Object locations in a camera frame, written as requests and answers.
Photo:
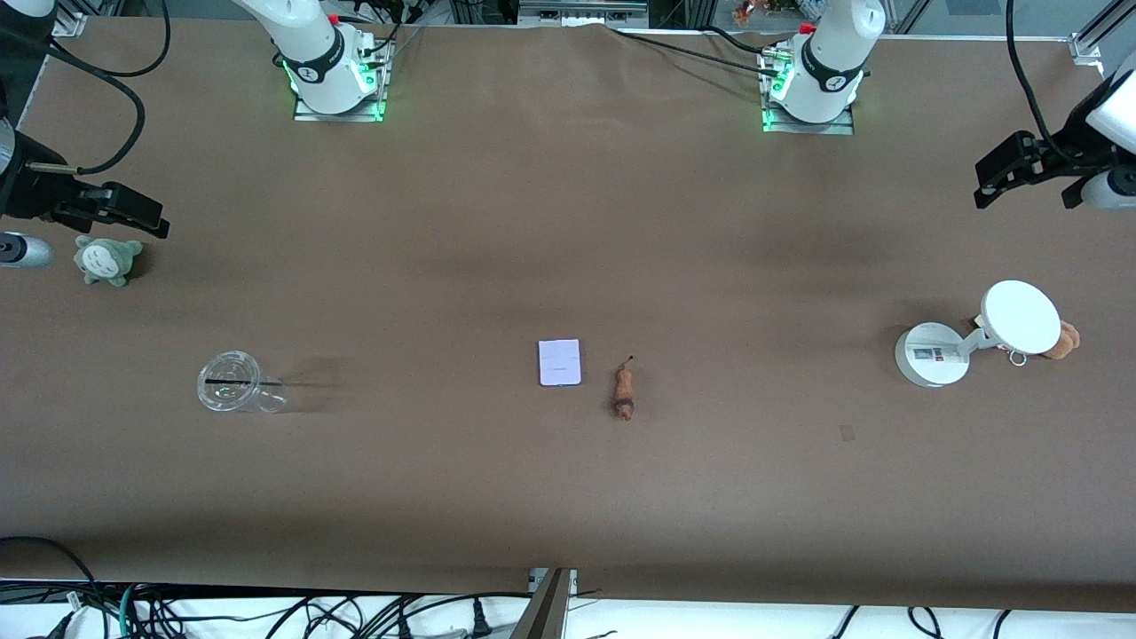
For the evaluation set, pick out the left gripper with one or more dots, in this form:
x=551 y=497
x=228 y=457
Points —
x=1071 y=157

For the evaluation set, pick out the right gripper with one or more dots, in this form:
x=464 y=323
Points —
x=28 y=189

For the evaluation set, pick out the brown lion statue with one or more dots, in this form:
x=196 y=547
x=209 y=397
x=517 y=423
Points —
x=624 y=390

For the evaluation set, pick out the lavender white smartphone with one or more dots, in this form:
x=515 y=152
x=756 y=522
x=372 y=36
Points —
x=560 y=363

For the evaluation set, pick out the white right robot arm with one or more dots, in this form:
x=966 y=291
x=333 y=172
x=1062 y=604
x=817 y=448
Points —
x=311 y=44

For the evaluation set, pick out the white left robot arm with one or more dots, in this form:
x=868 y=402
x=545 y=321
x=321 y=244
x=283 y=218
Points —
x=830 y=53

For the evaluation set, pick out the grey green plush toy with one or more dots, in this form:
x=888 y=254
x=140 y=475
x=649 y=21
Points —
x=106 y=260

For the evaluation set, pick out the white round desk lamp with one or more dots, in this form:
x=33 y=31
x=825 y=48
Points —
x=1021 y=315

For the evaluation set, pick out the clear plastic cup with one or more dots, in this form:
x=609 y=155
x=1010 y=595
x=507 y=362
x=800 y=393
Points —
x=232 y=383

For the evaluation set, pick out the black straw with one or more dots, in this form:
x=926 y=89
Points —
x=240 y=382

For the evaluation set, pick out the grey power strip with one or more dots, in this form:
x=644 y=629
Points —
x=581 y=11

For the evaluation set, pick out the aluminium frame profile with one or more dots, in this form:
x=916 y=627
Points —
x=71 y=19
x=1087 y=44

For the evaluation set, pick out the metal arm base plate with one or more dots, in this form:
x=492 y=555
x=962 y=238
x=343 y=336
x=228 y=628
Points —
x=355 y=116
x=834 y=130

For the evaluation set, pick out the grey metal frame post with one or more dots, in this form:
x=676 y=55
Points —
x=546 y=608

